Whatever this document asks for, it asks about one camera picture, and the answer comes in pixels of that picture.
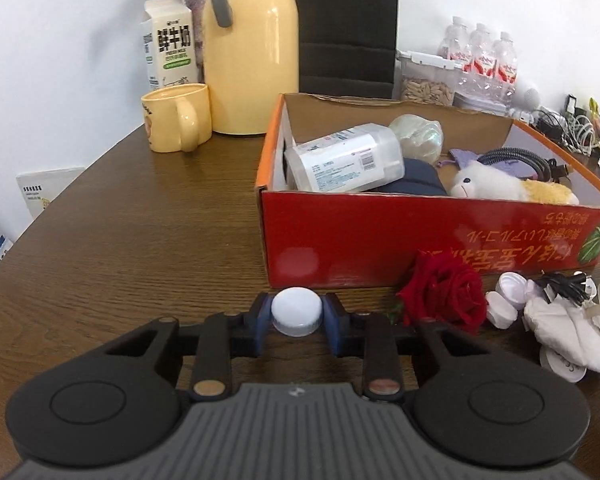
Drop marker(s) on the small white jar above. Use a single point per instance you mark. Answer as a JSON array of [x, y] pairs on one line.
[[506, 302]]

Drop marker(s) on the water bottle middle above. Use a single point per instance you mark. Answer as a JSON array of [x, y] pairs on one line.
[[480, 69]]

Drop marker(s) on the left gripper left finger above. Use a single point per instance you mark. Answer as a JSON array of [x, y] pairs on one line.
[[220, 339]]

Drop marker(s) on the purple knit cloth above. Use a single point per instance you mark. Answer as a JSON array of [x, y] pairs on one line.
[[460, 158]]

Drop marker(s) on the yellow thermos jug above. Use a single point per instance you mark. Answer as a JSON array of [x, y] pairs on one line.
[[251, 57]]

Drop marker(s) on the white yellow plush toy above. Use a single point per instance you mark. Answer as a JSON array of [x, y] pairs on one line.
[[480, 182]]

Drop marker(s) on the white bottle cap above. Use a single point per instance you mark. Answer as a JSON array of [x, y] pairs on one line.
[[296, 311]]

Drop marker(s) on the red cardboard box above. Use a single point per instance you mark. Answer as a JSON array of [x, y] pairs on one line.
[[337, 240]]

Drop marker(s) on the water bottle right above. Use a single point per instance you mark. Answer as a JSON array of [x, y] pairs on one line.
[[505, 70]]

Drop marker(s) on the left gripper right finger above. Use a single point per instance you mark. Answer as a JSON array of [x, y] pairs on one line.
[[372, 338]]

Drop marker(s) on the white round tag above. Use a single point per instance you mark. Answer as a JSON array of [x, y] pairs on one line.
[[557, 364]]

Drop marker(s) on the white plastic bottle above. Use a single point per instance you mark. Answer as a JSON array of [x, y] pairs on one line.
[[352, 160]]

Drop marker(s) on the pale green shower pouf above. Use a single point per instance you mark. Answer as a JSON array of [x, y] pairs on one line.
[[419, 138]]

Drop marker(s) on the clear seed container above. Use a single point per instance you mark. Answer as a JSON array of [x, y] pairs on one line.
[[426, 78]]

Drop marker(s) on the black paper bag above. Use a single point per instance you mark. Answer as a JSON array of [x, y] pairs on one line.
[[348, 47]]

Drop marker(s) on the white milk carton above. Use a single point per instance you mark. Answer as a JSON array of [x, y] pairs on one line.
[[169, 47]]

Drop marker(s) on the navy blue pouch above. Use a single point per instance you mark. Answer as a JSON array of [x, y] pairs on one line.
[[420, 178]]

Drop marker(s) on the white crumpled cloth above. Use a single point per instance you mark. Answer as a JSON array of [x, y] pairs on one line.
[[571, 331]]

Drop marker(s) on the yellow ceramic mug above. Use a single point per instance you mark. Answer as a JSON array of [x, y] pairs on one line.
[[178, 118]]

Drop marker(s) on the water bottle left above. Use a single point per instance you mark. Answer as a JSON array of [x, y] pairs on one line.
[[455, 40]]

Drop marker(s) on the water bottle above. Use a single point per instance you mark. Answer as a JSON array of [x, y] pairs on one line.
[[505, 70], [455, 40], [480, 69]]

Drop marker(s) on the white booklet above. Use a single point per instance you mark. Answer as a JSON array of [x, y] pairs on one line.
[[40, 188]]

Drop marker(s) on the white toy robot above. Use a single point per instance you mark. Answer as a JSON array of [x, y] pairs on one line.
[[524, 106]]

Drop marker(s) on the red rose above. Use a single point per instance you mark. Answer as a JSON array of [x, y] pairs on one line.
[[441, 287]]

